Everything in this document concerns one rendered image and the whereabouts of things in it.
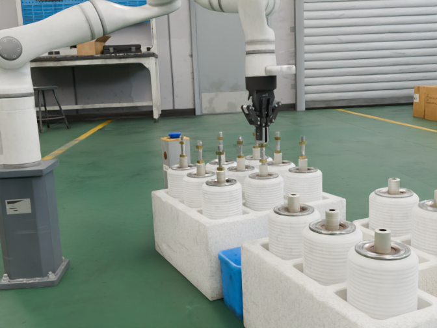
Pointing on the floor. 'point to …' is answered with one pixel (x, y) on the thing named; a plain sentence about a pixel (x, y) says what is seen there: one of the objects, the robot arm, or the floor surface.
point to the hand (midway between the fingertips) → (262, 134)
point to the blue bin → (232, 280)
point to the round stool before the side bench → (46, 107)
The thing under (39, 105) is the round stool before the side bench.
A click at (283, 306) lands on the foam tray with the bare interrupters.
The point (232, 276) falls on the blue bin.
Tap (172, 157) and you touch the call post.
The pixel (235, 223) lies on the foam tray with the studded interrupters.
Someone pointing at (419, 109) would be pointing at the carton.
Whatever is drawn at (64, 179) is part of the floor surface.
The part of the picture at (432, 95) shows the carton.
